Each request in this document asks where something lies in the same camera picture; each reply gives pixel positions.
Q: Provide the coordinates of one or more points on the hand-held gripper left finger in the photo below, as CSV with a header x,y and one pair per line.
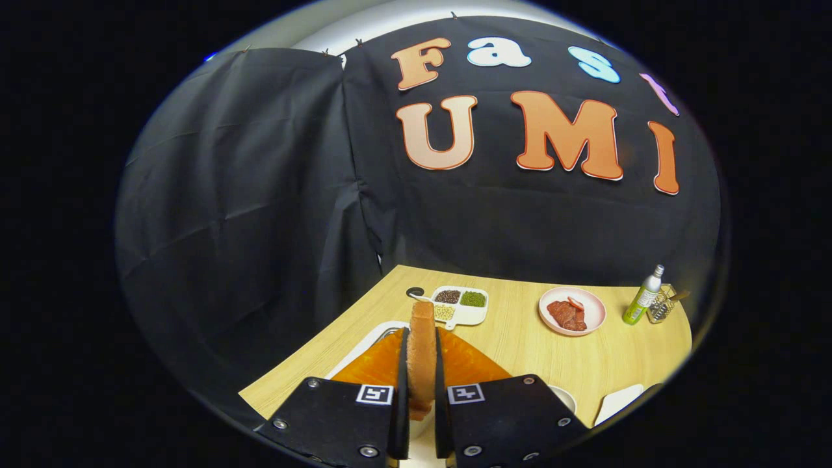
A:
x,y
338,422

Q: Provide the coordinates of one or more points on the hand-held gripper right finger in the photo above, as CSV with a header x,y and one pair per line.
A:
x,y
507,422

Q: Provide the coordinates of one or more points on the toasted bread slice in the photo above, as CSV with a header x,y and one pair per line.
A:
x,y
422,351

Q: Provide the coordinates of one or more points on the round white plate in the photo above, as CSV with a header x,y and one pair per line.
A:
x,y
565,398

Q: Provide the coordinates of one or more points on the white toaster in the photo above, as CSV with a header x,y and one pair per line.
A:
x,y
367,341

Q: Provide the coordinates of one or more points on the small white rectangular plate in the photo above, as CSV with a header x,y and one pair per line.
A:
x,y
617,403

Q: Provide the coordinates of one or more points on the white divided condiment dish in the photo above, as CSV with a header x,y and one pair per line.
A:
x,y
471,315

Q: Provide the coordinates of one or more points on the dark red meat chunk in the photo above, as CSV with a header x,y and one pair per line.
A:
x,y
564,315

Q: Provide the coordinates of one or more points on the pale beans pile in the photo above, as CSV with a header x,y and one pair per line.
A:
x,y
444,312

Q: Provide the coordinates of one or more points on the green beans pile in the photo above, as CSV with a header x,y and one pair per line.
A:
x,y
472,299

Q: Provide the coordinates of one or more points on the red sausage slice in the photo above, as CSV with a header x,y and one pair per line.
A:
x,y
576,303

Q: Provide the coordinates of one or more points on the brown beans pile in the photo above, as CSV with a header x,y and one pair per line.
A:
x,y
447,296

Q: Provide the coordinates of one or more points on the pink plate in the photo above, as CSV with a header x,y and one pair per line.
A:
x,y
595,312

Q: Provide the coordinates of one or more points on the black round table grommet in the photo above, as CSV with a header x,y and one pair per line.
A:
x,y
415,292

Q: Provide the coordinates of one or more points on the green label drink bottle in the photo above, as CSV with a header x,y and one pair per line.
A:
x,y
642,299

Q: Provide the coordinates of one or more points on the black backdrop cloth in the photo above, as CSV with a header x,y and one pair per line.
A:
x,y
260,195

